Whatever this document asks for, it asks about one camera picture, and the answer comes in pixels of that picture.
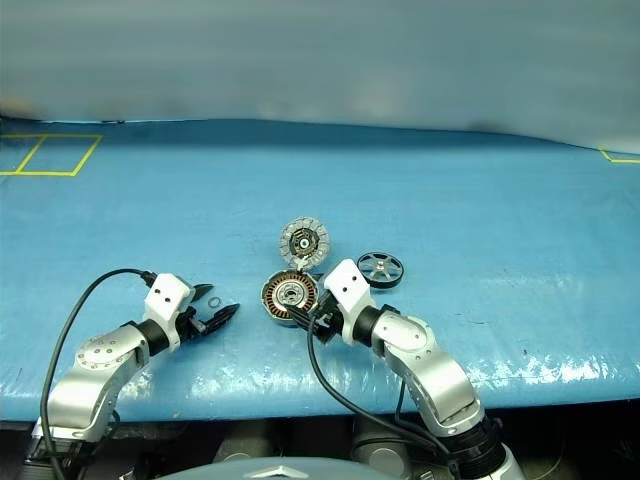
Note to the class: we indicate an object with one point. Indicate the round motor housing copper windings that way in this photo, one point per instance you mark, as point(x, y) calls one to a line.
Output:
point(287, 296)

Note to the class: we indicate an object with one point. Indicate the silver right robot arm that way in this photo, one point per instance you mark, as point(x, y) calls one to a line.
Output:
point(425, 360)

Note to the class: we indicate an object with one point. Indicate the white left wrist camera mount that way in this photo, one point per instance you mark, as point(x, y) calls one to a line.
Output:
point(167, 297)

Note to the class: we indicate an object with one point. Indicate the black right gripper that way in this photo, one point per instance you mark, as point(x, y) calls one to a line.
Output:
point(325, 320)

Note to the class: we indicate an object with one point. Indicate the small dark object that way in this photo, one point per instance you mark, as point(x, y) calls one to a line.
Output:
point(113, 121)

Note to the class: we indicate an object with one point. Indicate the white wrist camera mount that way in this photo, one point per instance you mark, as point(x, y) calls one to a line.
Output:
point(350, 287)
point(167, 297)

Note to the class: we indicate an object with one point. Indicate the grey robot torso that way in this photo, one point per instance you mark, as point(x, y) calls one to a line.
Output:
point(280, 470)

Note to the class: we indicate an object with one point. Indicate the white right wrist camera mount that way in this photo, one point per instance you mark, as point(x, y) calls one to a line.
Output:
point(350, 287)

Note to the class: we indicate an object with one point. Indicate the grey rounded shape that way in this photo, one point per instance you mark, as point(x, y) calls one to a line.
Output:
point(380, 450)
point(245, 450)

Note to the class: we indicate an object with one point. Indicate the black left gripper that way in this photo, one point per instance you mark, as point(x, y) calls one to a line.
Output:
point(192, 322)

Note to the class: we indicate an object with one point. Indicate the black spoked rotor wheel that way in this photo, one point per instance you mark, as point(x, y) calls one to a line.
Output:
point(380, 268)

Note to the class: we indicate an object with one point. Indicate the round silver motor lid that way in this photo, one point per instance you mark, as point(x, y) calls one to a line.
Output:
point(303, 243)

